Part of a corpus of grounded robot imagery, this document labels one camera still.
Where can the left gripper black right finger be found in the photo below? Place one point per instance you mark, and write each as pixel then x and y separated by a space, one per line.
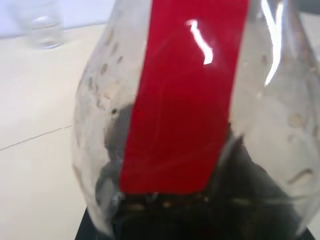
pixel 313 236

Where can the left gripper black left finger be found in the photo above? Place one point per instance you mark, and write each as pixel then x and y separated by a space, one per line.
pixel 87 230

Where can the clear bottle with gold cap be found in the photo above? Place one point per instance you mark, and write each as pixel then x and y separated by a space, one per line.
pixel 180 100

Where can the clear wine glass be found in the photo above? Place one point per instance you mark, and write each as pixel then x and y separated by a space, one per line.
pixel 47 35

